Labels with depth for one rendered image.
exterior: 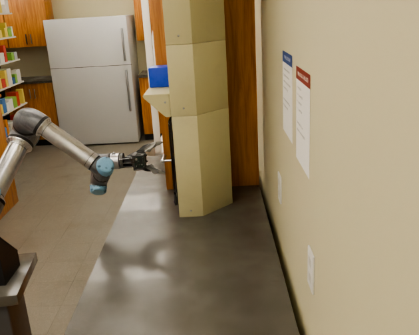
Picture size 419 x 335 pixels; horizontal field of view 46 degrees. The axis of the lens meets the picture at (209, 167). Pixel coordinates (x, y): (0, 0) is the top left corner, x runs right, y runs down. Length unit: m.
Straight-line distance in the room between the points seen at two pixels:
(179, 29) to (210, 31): 0.15
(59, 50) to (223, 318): 6.06
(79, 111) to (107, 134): 0.51
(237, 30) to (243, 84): 0.26
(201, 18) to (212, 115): 0.41
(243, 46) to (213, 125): 0.46
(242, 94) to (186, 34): 0.54
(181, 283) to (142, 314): 0.21
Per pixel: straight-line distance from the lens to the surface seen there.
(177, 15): 2.07
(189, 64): 2.08
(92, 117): 7.31
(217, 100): 2.19
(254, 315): 1.58
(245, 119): 2.50
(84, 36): 7.17
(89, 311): 1.69
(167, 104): 2.11
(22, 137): 2.26
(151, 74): 2.30
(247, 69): 2.46
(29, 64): 8.16
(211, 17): 2.15
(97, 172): 2.13
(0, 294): 1.90
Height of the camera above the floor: 1.85
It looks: 18 degrees down
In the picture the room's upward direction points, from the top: 3 degrees counter-clockwise
